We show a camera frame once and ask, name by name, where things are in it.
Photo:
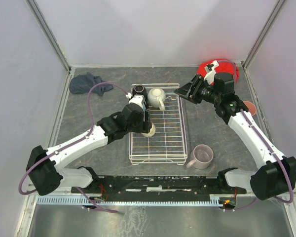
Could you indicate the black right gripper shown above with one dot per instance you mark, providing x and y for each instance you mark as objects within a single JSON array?
[{"x": 193, "y": 90}]

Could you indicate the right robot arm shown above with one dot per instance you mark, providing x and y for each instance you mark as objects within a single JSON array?
[{"x": 276, "y": 174}]

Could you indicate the black mug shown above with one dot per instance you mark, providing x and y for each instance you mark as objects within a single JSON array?
[{"x": 139, "y": 89}]

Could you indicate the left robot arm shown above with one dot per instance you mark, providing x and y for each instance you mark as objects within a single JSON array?
[{"x": 47, "y": 169}]

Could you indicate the dark blue cloth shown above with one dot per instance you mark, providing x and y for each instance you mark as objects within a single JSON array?
[{"x": 83, "y": 83}]

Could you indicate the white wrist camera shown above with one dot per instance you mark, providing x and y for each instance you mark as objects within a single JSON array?
[
  {"x": 136, "y": 99},
  {"x": 210, "y": 71}
]

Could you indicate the white slotted cable duct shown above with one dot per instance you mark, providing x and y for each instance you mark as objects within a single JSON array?
[{"x": 81, "y": 200}]

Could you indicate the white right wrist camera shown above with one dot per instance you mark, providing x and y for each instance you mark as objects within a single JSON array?
[{"x": 210, "y": 71}]

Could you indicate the red cloth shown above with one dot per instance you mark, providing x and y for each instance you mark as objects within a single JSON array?
[{"x": 225, "y": 65}]

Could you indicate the pink plastic cup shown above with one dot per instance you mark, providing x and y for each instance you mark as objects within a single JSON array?
[{"x": 251, "y": 107}]

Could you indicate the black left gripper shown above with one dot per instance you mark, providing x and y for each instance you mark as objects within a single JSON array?
[{"x": 147, "y": 121}]

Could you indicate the lilac ceramic mug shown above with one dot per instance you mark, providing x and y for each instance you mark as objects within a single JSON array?
[{"x": 200, "y": 157}]

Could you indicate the white wire dish rack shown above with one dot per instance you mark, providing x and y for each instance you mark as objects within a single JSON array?
[{"x": 168, "y": 144}]

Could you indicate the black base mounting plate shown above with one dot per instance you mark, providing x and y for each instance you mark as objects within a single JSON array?
[{"x": 160, "y": 188}]

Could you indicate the cream ceramic mug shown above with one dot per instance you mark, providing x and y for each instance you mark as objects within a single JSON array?
[{"x": 156, "y": 98}]

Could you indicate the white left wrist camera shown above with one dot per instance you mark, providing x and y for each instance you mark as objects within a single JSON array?
[{"x": 136, "y": 99}]

